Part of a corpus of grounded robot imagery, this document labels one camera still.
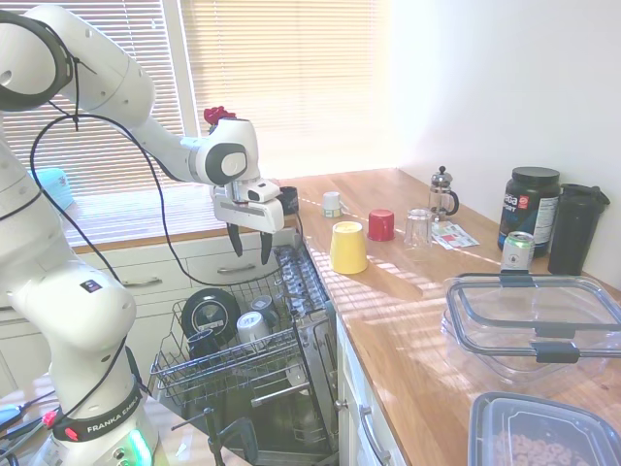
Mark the white green drink can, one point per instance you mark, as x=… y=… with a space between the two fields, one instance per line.
x=517 y=252

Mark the round metal cabinet knob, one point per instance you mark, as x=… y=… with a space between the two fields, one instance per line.
x=340 y=404

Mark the grey container with cereal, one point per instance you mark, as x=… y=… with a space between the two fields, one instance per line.
x=533 y=432

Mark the clear lidded food container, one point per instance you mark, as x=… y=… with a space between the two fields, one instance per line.
x=509 y=340

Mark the white printed mug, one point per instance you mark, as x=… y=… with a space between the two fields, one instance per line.
x=251 y=327

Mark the red rose bouquet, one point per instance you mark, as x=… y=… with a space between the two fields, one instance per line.
x=216 y=114

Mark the black round plate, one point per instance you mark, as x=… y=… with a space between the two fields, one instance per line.
x=208 y=310

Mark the teal cloth object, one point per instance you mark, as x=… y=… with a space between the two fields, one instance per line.
x=54 y=187

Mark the yellow cup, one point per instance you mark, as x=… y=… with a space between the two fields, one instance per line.
x=348 y=250

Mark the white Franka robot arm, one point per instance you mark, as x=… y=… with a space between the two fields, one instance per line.
x=111 y=87

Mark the glass French press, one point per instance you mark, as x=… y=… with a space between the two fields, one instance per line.
x=440 y=199

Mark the narrow window blind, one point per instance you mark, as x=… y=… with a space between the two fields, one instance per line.
x=107 y=29

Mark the glossy blue mug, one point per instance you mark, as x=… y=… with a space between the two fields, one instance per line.
x=203 y=343

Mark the dark grey cup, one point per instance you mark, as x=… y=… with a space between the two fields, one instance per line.
x=264 y=306

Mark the tall clear drinking glass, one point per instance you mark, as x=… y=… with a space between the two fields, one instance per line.
x=418 y=230

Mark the red cup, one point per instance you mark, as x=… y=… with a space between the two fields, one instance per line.
x=381 y=225

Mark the black protein powder tub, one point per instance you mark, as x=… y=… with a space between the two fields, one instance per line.
x=529 y=204

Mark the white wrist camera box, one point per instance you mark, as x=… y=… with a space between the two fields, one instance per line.
x=262 y=190

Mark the black camera stand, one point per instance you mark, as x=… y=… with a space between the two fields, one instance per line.
x=228 y=439

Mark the red plug connector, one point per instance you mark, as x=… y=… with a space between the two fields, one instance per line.
x=49 y=418

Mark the white plastic cup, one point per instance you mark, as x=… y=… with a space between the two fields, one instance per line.
x=296 y=375

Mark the dark navy printed mug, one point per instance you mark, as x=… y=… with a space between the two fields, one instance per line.
x=291 y=200

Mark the small white cup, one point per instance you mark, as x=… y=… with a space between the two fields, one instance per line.
x=332 y=204

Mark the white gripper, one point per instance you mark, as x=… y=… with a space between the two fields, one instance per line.
x=252 y=216

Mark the grey cutlery tray rack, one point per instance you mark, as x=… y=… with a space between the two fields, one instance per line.
x=301 y=276

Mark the printed paper leaflet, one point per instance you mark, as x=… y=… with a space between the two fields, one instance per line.
x=453 y=238

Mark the open dishwasher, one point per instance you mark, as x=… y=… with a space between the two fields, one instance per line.
x=301 y=427

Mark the black shaker bottle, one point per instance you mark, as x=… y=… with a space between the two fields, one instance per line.
x=575 y=228

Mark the wide window blind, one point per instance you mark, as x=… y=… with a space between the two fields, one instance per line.
x=291 y=73

